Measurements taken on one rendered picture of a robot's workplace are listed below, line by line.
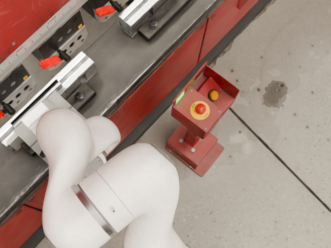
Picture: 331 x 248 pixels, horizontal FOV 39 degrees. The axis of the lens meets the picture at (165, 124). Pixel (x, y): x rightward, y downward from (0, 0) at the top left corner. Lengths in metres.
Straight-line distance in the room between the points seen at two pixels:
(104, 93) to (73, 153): 0.89
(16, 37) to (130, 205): 0.55
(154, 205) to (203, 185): 1.71
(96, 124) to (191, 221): 1.42
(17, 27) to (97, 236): 0.55
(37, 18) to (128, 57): 0.61
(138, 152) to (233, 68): 1.95
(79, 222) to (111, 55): 1.05
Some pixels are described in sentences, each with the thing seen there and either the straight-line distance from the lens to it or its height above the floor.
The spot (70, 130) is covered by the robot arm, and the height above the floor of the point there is 1.68.
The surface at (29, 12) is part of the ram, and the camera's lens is 1.11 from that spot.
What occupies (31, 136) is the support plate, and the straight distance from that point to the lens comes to 1.52.
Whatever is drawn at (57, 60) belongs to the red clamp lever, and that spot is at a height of 1.29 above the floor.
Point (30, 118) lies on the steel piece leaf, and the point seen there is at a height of 1.00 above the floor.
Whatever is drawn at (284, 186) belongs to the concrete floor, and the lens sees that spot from 2.54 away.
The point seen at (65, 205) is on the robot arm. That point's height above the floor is 1.71.
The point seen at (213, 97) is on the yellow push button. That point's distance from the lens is 1.81.
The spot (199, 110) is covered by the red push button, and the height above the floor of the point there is 0.81.
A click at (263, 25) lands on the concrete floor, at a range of 2.79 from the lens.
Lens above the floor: 2.43
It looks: 75 degrees down
